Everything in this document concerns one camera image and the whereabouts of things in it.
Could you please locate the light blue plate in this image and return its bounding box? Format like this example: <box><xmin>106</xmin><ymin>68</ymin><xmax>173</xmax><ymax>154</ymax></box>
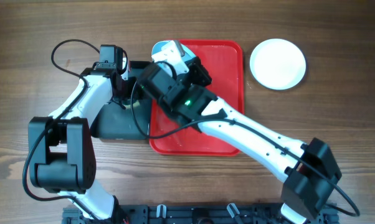
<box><xmin>151</xmin><ymin>40</ymin><xmax>196</xmax><ymax>62</ymax></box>

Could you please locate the white plate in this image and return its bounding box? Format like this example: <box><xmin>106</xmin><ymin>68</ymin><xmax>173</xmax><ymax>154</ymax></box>
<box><xmin>249</xmin><ymin>39</ymin><xmax>307</xmax><ymax>91</ymax></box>

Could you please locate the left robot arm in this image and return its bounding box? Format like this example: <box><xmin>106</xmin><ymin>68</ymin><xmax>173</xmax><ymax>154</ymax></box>
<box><xmin>22</xmin><ymin>45</ymin><xmax>128</xmax><ymax>223</ymax></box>

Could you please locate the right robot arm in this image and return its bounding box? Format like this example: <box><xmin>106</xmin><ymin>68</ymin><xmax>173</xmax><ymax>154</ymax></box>
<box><xmin>136</xmin><ymin>58</ymin><xmax>342</xmax><ymax>223</ymax></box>

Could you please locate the red plastic tray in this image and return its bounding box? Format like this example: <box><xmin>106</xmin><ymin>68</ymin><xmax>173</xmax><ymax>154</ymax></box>
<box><xmin>149</xmin><ymin>39</ymin><xmax>244</xmax><ymax>157</ymax></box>

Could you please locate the black water tray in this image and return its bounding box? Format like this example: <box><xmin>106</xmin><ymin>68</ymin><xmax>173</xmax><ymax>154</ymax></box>
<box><xmin>90</xmin><ymin>61</ymin><xmax>152</xmax><ymax>140</ymax></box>

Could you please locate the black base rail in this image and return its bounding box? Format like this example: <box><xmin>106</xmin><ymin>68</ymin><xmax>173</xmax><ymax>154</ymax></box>
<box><xmin>62</xmin><ymin>202</ymin><xmax>339</xmax><ymax>224</ymax></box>

